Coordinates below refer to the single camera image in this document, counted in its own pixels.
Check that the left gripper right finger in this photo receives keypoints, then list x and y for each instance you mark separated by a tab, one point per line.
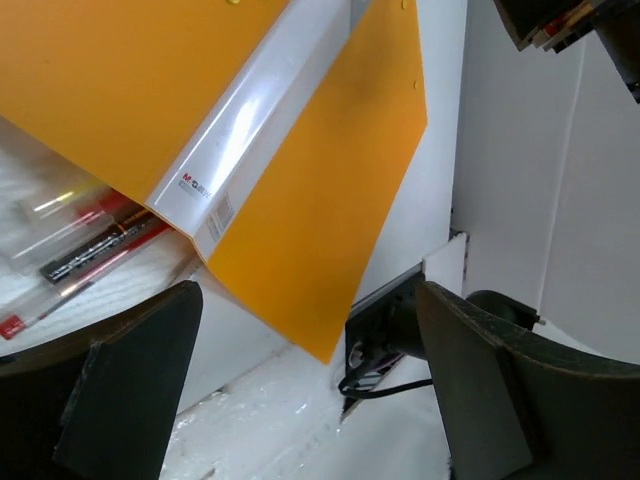
516	405

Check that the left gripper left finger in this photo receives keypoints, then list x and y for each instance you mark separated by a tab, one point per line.
100	402

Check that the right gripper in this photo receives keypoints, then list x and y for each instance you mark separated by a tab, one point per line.
557	25

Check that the orange folder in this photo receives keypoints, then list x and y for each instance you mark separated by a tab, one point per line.
275	135

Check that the red capped pen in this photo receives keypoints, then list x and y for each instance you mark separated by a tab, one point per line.
40	302

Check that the black red pen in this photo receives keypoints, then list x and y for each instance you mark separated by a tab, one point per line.
98	247

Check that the red gel pen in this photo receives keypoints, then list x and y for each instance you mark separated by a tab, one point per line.
27	246

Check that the yellow clear pen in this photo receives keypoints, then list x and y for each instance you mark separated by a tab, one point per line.
72	199

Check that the metal mounting rail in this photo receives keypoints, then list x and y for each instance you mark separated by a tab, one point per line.
382	329

